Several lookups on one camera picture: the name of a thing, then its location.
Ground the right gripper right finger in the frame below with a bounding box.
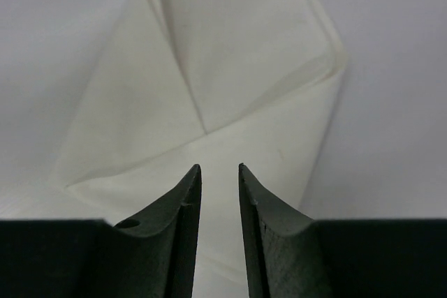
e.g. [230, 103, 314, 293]
[238, 164, 332, 297]

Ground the white cloth napkin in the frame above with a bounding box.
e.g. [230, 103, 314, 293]
[52, 0, 346, 281]

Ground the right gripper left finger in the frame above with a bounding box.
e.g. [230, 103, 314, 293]
[94, 165, 202, 297]

